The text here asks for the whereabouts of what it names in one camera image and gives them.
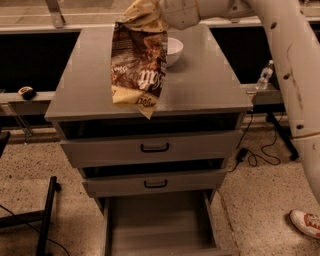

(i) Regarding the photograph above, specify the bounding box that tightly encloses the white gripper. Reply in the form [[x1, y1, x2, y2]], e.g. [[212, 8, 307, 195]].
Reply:
[[160, 0, 200, 30]]

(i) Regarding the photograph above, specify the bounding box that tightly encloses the brown chip bag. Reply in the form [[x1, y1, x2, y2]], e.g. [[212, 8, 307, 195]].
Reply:
[[110, 0, 168, 119]]

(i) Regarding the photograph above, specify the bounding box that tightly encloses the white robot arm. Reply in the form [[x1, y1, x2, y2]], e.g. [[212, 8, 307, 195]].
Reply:
[[160, 0, 320, 201]]

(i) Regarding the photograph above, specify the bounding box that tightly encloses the grey top drawer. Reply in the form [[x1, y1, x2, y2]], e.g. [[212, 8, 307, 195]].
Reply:
[[61, 130, 242, 168]]

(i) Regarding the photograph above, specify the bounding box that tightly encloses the grey drawer cabinet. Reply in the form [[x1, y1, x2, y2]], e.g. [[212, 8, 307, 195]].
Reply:
[[44, 23, 253, 256]]

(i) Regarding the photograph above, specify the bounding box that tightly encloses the grey middle drawer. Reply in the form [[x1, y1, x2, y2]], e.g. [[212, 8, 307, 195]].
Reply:
[[83, 169, 226, 198]]

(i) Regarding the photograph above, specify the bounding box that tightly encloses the grey open bottom drawer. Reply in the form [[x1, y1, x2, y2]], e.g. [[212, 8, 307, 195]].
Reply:
[[101, 191, 232, 256]]

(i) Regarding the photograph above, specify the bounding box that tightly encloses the white ceramic bowl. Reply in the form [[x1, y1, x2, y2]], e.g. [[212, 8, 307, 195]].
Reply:
[[167, 37, 184, 67]]

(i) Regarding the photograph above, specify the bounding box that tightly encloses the clear water bottle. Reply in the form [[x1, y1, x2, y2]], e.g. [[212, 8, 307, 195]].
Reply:
[[256, 60, 275, 90]]

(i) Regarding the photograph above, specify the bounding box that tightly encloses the black table leg right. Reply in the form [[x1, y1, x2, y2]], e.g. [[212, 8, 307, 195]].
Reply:
[[266, 112, 299, 161]]

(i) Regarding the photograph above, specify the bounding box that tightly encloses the black tape measure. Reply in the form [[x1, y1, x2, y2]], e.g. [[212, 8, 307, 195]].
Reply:
[[18, 86, 37, 100]]

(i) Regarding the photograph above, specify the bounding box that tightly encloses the black metal stand left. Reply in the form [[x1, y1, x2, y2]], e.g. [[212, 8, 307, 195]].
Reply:
[[0, 176, 61, 256]]

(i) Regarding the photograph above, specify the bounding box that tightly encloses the white and red sneaker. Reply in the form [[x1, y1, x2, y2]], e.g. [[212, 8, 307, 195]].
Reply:
[[289, 210, 320, 239]]

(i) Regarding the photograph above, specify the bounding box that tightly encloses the metal railing bracket left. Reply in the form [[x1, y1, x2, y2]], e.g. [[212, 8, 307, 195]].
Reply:
[[45, 0, 65, 29]]

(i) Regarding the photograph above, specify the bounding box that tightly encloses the black power adapter with cable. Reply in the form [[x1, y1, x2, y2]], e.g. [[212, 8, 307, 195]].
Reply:
[[226, 109, 282, 173]]

